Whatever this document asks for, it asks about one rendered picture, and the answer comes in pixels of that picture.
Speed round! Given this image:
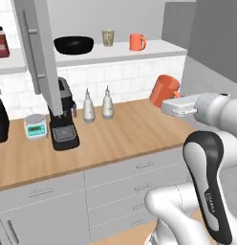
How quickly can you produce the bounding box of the dark grey cabinet door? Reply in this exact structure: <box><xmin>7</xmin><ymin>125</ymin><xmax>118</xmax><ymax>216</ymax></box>
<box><xmin>186</xmin><ymin>0</ymin><xmax>237</xmax><ymax>86</ymax></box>

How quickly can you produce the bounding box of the grey open wall cabinet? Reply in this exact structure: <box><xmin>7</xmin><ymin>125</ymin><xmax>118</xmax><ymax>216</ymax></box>
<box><xmin>0</xmin><ymin>0</ymin><xmax>189</xmax><ymax>77</ymax></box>

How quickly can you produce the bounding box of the white bottle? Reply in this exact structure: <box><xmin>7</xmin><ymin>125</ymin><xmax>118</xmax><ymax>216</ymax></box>
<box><xmin>100</xmin><ymin>84</ymin><xmax>116</xmax><ymax>121</ymax></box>
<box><xmin>82</xmin><ymin>88</ymin><xmax>97</xmax><ymax>124</ymax></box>

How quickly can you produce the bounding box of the grey cabinet door handle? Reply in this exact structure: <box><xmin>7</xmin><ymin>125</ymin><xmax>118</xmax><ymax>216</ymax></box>
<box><xmin>17</xmin><ymin>9</ymin><xmax>47</xmax><ymax>96</ymax></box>

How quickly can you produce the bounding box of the large orange pitcher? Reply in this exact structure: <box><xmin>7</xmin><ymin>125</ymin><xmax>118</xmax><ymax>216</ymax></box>
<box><xmin>148</xmin><ymin>74</ymin><xmax>183</xmax><ymax>109</ymax></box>

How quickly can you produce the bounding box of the white and teal kitchen scale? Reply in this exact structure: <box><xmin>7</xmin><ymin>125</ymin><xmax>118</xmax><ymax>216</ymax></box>
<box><xmin>23</xmin><ymin>113</ymin><xmax>49</xmax><ymax>142</ymax></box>

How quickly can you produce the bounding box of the grey drawer handle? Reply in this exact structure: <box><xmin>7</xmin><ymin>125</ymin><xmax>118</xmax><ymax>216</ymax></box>
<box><xmin>28</xmin><ymin>188</ymin><xmax>54</xmax><ymax>198</ymax></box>
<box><xmin>135</xmin><ymin>161</ymin><xmax>156</xmax><ymax>170</ymax></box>
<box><xmin>131</xmin><ymin>217</ymin><xmax>147</xmax><ymax>228</ymax></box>
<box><xmin>134</xmin><ymin>182</ymin><xmax>154</xmax><ymax>192</ymax></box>
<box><xmin>132</xmin><ymin>202</ymin><xmax>147</xmax><ymax>212</ymax></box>

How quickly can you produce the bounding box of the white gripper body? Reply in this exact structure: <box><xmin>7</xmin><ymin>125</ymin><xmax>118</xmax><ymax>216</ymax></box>
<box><xmin>161</xmin><ymin>94</ymin><xmax>200</xmax><ymax>119</ymax></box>

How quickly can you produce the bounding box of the black coffee machine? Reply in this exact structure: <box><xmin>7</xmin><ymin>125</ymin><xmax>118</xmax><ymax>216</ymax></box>
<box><xmin>47</xmin><ymin>76</ymin><xmax>81</xmax><ymax>152</ymax></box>

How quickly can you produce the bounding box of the black toaster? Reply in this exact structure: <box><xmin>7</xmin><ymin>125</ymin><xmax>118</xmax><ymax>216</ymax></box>
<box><xmin>0</xmin><ymin>98</ymin><xmax>11</xmax><ymax>145</ymax></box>

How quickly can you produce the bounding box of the small orange mug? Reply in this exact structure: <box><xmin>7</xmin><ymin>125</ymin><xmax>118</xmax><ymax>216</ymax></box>
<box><xmin>128</xmin><ymin>33</ymin><xmax>147</xmax><ymax>52</ymax></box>

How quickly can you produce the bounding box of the beige glass cup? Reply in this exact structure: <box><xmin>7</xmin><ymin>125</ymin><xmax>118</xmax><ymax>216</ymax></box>
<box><xmin>101</xmin><ymin>29</ymin><xmax>116</xmax><ymax>48</ymax></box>

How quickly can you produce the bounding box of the wide grey drawer front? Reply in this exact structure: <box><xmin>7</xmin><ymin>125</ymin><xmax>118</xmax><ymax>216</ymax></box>
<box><xmin>0</xmin><ymin>171</ymin><xmax>87</xmax><ymax>214</ymax></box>

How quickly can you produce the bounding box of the red jar with black lid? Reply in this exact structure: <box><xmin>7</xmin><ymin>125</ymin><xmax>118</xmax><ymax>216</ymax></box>
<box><xmin>0</xmin><ymin>26</ymin><xmax>11</xmax><ymax>59</ymax></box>

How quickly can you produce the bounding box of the black bowl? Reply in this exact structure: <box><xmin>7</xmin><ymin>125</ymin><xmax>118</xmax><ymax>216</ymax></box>
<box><xmin>53</xmin><ymin>35</ymin><xmax>96</xmax><ymax>56</ymax></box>

